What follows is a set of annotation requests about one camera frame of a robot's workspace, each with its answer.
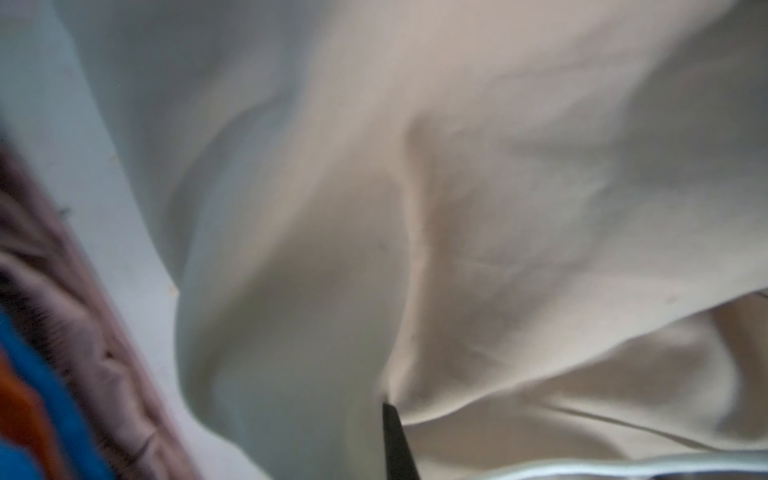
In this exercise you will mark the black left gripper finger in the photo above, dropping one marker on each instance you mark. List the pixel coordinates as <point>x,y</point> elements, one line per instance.
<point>400,464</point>

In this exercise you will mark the pink shorts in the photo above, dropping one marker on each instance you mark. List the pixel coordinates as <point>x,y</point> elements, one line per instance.
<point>63,340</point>

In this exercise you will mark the beige shorts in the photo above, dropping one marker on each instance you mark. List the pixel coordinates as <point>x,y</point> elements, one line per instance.
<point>538,229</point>

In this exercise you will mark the rainbow striped shorts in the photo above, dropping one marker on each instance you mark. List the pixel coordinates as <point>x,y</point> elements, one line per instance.
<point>43,433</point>

